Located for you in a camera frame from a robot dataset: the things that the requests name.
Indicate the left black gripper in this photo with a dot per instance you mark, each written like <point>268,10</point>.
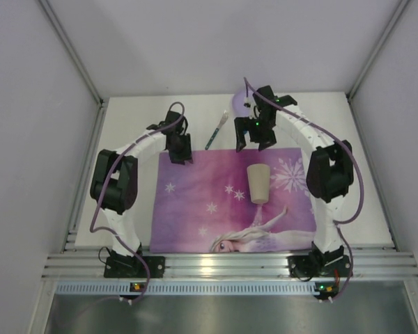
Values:
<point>180,149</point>

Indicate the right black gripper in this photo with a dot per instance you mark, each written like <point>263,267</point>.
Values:
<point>253,136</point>

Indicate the fork with teal handle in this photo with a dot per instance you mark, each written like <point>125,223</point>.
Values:
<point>222,121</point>

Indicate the beige paper cup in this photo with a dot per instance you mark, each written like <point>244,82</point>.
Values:
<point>259,183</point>

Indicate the purple printed placemat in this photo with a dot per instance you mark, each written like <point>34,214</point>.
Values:
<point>206,207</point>

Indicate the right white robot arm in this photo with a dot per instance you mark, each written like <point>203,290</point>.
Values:
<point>329,173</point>

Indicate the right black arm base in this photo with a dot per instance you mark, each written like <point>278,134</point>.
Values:
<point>304,269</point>

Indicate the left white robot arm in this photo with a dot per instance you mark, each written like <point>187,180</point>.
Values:
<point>115,180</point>

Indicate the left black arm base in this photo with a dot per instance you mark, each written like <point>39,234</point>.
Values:
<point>130,267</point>

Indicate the lilac plastic plate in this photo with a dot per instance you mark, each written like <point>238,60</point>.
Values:
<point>243,104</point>

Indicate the right aluminium frame post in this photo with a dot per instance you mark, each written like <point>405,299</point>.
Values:
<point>389,28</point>

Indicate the aluminium frame post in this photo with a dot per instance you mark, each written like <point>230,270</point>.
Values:
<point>70,49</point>
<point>389,28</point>

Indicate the aluminium mounting rail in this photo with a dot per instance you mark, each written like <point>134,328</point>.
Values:
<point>369,264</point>

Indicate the perforated cable duct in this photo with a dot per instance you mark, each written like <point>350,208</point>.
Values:
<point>197,288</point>

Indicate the left aluminium frame post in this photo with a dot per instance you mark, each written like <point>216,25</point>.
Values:
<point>70,49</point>

